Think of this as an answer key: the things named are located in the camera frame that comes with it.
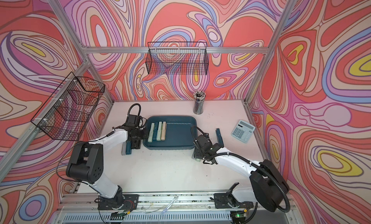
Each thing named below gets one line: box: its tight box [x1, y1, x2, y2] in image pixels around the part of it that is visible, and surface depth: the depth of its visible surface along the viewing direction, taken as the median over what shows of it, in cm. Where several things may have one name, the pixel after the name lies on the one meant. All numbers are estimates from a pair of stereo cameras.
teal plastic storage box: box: [142, 115, 198, 151], surface depth 101 cm
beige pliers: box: [160, 121, 167, 141], surface depth 98 cm
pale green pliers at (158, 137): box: [156, 121, 163, 141], surface depth 98 cm
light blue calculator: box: [230, 119, 256, 144], surface depth 101 cm
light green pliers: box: [147, 122, 155, 143], surface depth 98 cm
